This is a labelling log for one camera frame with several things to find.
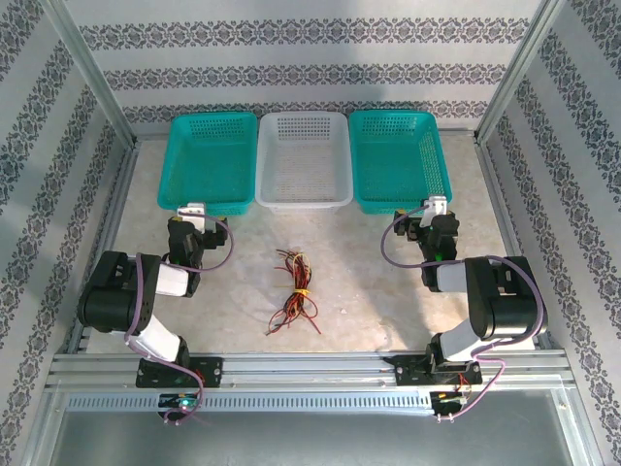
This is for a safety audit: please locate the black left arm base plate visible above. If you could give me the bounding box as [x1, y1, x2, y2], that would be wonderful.
[136, 356, 224, 389]

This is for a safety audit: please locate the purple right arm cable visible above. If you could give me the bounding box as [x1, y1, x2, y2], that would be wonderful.
[381, 203, 549, 422]

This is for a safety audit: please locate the aluminium corner post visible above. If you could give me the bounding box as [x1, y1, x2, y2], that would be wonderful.
[476, 0, 572, 145]
[46, 0, 141, 148]

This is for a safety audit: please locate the aluminium rear rail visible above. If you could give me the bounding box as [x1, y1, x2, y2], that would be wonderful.
[133, 127, 482, 143]

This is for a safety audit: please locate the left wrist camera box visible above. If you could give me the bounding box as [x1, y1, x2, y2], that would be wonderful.
[176, 201, 217, 237]

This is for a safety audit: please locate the teal plastic basket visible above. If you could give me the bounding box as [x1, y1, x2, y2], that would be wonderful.
[347, 110, 455, 216]
[155, 112, 258, 216]

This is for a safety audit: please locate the slotted grey cable duct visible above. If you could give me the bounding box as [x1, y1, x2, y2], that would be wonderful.
[65, 390, 433, 414]

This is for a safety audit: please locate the small circuit board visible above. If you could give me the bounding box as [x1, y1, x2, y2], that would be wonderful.
[431, 390, 471, 407]
[158, 393, 201, 410]

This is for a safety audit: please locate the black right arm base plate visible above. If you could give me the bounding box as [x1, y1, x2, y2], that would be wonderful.
[393, 354, 484, 387]

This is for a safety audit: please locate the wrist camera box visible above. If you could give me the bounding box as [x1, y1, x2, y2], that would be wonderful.
[176, 201, 217, 237]
[424, 194, 448, 229]

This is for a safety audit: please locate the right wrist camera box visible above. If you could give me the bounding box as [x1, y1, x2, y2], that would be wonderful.
[424, 194, 448, 229]

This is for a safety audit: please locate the aluminium side rail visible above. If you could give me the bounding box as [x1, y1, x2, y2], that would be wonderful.
[473, 135, 569, 351]
[66, 140, 143, 355]

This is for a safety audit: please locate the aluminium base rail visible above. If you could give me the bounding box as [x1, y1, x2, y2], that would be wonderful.
[46, 351, 576, 389]

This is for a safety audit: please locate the white plastic basket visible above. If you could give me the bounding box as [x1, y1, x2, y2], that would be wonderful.
[255, 114, 354, 211]

